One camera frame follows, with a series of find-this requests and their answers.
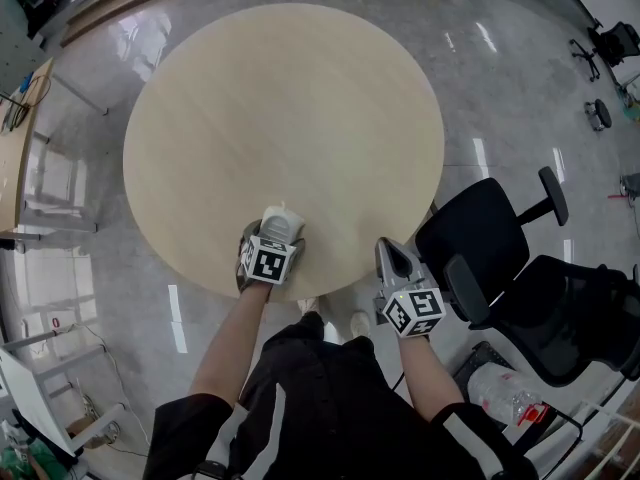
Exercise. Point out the white metal-frame table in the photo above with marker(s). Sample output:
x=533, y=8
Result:
x=35, y=398

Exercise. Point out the person's right forearm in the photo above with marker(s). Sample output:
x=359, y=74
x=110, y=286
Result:
x=429, y=378

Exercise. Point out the person's left shoe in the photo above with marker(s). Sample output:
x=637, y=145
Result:
x=307, y=305

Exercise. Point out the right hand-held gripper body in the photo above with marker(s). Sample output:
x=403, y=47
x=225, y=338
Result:
x=414, y=309

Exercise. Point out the person's left forearm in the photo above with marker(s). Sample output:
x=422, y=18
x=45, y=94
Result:
x=227, y=348

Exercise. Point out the white soap dish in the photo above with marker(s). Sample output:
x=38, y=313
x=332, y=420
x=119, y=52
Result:
x=298, y=222

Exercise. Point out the black mesh office chair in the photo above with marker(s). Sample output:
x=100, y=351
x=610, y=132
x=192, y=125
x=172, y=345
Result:
x=617, y=43

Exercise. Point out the black round stool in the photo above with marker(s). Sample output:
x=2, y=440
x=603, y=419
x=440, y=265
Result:
x=601, y=113

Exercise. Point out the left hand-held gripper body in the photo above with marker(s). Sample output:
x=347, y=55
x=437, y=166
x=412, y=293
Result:
x=270, y=264

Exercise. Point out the person's right shoe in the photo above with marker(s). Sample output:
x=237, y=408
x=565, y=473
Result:
x=360, y=323

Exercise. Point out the person's shoe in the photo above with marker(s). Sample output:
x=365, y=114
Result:
x=360, y=323
x=307, y=305

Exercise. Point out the bag of clear plastic bottles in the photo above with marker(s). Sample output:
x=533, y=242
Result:
x=500, y=388

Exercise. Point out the white railing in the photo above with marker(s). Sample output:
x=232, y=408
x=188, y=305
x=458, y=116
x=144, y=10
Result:
x=607, y=443

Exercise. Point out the person's black clothing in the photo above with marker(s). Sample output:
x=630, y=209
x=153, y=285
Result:
x=330, y=408

